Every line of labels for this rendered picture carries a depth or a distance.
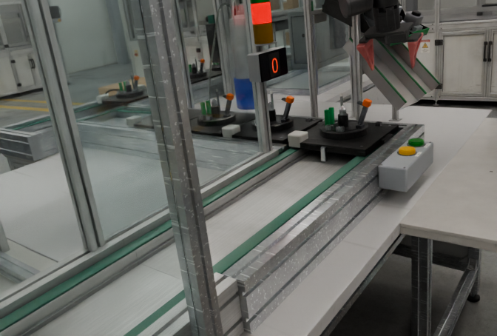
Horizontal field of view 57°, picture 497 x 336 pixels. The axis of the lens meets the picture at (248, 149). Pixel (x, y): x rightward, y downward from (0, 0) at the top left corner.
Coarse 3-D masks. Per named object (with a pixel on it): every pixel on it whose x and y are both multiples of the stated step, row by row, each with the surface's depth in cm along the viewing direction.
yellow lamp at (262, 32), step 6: (258, 24) 115; (264, 24) 115; (270, 24) 116; (258, 30) 116; (264, 30) 115; (270, 30) 116; (258, 36) 116; (264, 36) 116; (270, 36) 116; (258, 42) 117; (264, 42) 116; (270, 42) 117
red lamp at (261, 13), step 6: (252, 6) 114; (258, 6) 113; (264, 6) 114; (270, 6) 115; (252, 12) 115; (258, 12) 114; (264, 12) 114; (270, 12) 115; (252, 18) 116; (258, 18) 114; (264, 18) 114; (270, 18) 115
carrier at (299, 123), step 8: (272, 96) 153; (272, 104) 147; (272, 112) 147; (272, 120) 148; (280, 120) 148; (288, 120) 146; (296, 120) 154; (304, 120) 152; (312, 120) 151; (320, 120) 151; (272, 128) 143; (280, 128) 143; (288, 128) 145; (296, 128) 144; (304, 128) 143; (272, 136) 139; (280, 136) 138
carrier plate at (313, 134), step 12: (336, 120) 148; (312, 132) 138; (372, 132) 131; (384, 132) 130; (288, 144) 133; (300, 144) 131; (312, 144) 128; (324, 144) 126; (336, 144) 125; (348, 144) 124; (360, 144) 123; (372, 144) 122
